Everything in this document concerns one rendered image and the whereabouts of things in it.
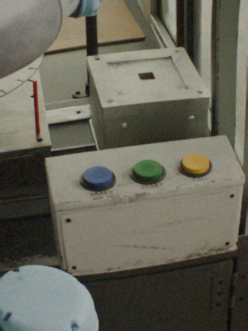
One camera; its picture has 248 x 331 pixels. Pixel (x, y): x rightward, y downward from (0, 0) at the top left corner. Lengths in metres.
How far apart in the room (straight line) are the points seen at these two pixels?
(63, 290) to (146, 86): 0.56
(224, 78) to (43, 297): 0.52
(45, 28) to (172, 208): 0.57
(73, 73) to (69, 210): 0.61
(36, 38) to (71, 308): 0.35
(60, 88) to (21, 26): 1.04
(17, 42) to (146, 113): 0.72
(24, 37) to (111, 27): 1.26
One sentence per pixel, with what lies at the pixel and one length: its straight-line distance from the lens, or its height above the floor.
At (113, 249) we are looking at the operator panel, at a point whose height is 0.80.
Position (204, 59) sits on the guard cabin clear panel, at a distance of 1.55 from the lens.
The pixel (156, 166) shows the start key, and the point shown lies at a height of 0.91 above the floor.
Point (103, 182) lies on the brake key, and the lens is 1.21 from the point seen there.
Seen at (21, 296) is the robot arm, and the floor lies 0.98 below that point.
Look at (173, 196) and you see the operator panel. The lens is 1.22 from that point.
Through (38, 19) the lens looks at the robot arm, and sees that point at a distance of 0.71.
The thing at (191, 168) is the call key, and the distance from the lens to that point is 1.23.
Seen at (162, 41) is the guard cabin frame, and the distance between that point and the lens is 1.82.
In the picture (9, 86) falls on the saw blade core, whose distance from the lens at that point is 1.36.
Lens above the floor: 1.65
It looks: 37 degrees down
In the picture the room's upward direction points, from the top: 2 degrees counter-clockwise
